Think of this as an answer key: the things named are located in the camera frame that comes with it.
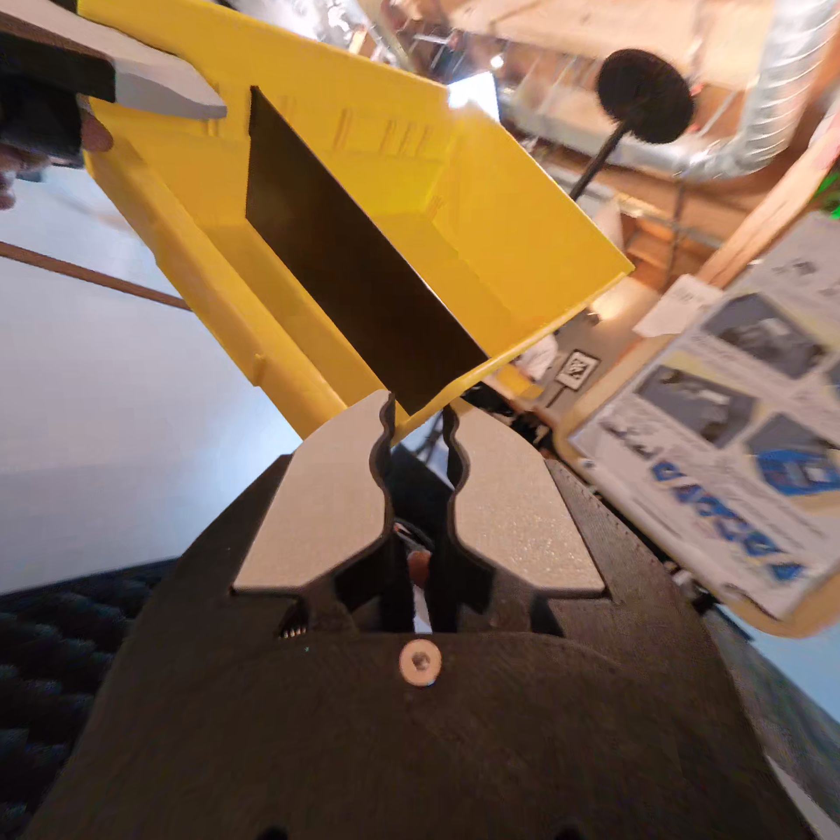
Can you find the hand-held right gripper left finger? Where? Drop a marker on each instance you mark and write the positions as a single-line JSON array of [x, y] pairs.
[[315, 518]]

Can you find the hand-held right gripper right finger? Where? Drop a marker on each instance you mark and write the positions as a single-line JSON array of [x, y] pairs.
[[518, 525]]

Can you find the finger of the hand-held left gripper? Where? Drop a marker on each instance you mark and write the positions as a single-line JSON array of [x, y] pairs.
[[157, 82]]

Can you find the yellow plastic bin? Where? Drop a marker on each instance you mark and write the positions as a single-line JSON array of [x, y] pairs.
[[512, 216]]

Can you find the person's left hand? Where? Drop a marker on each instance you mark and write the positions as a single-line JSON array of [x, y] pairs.
[[97, 134]]

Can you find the person's right hand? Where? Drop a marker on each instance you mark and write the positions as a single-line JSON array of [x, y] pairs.
[[418, 568]]

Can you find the rounded wooden poster board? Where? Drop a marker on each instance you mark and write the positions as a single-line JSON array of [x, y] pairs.
[[590, 400]]

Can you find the black white tag marker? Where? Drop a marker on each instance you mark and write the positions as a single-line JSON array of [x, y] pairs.
[[577, 369]]

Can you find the instruction poster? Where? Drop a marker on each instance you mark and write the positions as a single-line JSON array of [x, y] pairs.
[[722, 472]]

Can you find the white paper note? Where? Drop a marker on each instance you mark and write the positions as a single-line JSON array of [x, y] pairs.
[[676, 305]]

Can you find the black quilted wrist rest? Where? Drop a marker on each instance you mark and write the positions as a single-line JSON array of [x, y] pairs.
[[59, 689]]

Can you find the led light panel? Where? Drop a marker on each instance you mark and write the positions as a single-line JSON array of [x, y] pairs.
[[476, 95]]

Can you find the black floor lamp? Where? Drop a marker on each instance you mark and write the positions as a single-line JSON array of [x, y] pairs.
[[643, 95]]

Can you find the silver ventilation duct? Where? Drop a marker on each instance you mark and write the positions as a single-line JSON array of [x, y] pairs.
[[774, 98]]

